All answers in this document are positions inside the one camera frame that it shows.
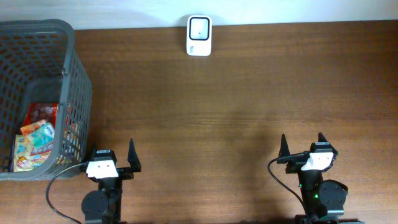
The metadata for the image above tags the red snack bag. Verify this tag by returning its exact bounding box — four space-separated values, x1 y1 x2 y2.
22 103 58 127

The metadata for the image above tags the yellow wet wipes pack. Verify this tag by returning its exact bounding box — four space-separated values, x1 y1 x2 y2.
12 134 53 172

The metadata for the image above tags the orange tissue pack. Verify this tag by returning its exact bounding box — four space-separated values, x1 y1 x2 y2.
20 119 47 136

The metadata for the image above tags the green tissue pack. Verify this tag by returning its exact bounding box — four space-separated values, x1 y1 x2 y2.
27 123 55 149

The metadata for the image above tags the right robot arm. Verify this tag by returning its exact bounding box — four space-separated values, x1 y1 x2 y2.
267 133 361 224

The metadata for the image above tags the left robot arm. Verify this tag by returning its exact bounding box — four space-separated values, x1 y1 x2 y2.
81 140 142 224

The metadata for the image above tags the white barcode scanner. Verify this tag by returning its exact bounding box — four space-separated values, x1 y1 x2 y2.
186 15 213 57

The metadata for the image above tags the grey plastic mesh basket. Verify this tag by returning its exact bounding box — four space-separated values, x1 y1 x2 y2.
1 19 92 181

